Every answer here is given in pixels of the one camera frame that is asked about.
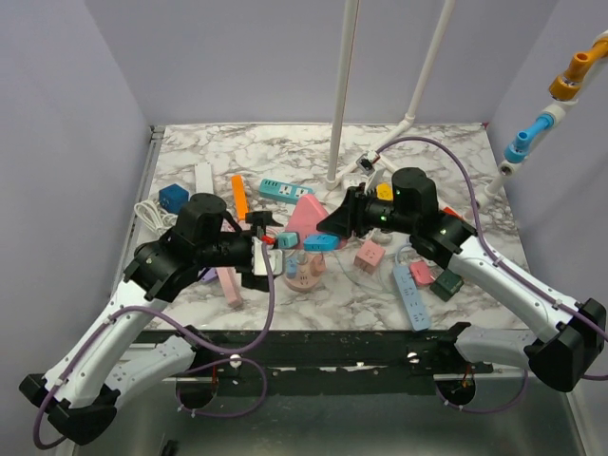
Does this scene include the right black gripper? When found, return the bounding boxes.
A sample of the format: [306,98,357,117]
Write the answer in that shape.
[317,182,416,239]

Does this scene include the pink long power strip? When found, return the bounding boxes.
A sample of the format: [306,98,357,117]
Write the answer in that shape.
[217,267,242,308]

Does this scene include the purple power strip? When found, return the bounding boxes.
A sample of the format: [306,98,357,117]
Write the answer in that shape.
[198,268,219,284]

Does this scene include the pink cube socket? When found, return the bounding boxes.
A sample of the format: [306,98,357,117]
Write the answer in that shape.
[353,239,386,275]

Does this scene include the pink triangular socket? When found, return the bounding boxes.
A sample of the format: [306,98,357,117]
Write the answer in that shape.
[285,194,329,250]

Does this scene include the blue small plug adapter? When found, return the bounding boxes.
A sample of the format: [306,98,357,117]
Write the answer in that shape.
[303,234,340,252]

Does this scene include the teal small plug adapter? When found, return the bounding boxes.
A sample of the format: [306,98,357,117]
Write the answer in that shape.
[276,232,299,250]

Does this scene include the white power strip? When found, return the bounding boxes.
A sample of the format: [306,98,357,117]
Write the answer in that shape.
[194,162,215,194]

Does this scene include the dark blue cube socket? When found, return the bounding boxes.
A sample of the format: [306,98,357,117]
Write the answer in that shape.
[159,183,190,215]

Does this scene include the white cable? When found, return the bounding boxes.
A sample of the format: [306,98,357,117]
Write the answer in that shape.
[133,198,180,237]

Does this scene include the light blue power strip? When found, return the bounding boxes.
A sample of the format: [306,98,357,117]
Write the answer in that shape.
[392,266,431,332]

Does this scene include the dark green cube socket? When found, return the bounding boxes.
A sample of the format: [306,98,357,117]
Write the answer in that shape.
[429,269,464,302]

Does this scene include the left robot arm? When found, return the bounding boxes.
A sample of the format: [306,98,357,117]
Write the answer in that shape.
[19,193,282,450]

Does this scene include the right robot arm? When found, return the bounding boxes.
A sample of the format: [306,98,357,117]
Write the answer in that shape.
[316,167,607,392]

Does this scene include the white flat plug adapter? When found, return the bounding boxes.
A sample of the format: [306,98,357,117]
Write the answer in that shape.
[341,174,367,189]

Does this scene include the yellow cube socket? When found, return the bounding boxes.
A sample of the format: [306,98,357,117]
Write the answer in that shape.
[376,182,393,201]

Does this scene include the orange white cube socket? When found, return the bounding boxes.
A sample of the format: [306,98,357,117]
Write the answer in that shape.
[231,175,249,221]

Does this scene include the pink round socket base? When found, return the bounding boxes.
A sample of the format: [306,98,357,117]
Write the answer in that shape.
[284,251,326,293]

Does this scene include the small pink flat socket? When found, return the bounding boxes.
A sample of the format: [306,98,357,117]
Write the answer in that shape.
[408,260,434,287]

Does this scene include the white PVC pipe stand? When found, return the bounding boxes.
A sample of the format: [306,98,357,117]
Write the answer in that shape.
[323,1,457,190]

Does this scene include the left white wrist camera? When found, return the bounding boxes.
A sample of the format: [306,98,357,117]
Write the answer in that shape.
[252,237,285,276]

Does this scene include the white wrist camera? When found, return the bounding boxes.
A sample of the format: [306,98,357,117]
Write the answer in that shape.
[355,151,381,176]
[252,237,285,276]

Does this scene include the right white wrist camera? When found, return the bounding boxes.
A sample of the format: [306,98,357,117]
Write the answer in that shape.
[355,151,381,176]

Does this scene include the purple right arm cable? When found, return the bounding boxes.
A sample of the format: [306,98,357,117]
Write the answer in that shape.
[372,137,608,381]

